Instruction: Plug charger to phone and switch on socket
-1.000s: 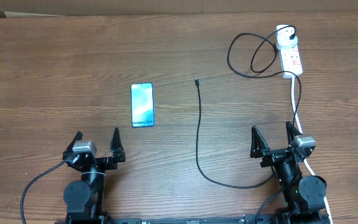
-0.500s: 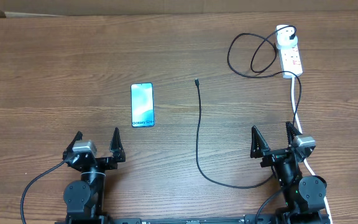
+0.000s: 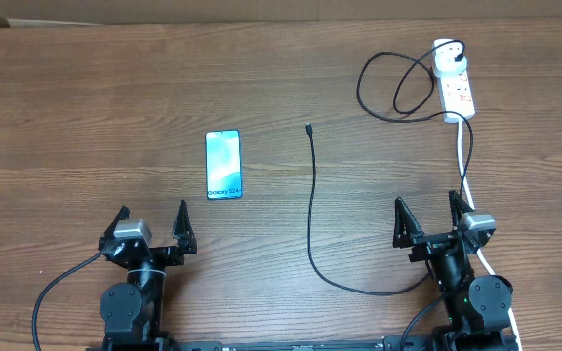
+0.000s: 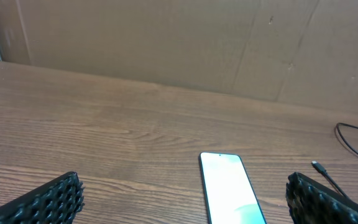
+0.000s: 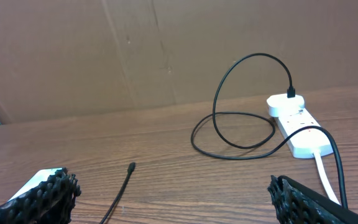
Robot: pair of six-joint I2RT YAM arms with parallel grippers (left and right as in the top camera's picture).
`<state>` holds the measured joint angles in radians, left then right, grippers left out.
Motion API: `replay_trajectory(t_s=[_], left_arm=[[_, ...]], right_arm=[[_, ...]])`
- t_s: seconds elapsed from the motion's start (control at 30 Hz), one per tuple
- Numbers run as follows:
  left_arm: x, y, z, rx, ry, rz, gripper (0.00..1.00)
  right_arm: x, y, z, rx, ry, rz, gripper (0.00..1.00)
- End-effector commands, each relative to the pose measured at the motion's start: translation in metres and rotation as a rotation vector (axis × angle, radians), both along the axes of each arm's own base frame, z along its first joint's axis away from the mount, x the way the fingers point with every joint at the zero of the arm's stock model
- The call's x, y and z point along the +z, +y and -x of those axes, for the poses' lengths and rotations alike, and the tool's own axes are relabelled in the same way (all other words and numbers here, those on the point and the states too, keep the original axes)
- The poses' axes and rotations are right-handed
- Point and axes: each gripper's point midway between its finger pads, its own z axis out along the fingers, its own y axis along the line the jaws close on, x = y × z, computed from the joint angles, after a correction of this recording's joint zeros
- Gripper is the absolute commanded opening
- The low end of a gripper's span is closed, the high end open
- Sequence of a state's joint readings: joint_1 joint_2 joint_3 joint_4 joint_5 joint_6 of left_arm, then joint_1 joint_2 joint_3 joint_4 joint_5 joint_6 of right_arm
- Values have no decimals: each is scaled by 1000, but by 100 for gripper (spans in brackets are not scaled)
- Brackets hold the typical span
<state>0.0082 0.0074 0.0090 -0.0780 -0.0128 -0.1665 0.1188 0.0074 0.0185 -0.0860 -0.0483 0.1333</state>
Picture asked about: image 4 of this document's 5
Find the black usb charging cable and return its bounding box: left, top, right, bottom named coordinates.
left=311, top=122, right=358, bottom=198

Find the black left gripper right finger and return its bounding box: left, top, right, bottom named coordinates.
left=285, top=172, right=358, bottom=224

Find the black smartphone lit screen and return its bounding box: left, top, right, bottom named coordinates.
left=199, top=152, right=266, bottom=224

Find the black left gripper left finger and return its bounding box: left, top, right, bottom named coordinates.
left=0, top=171, right=85, bottom=224

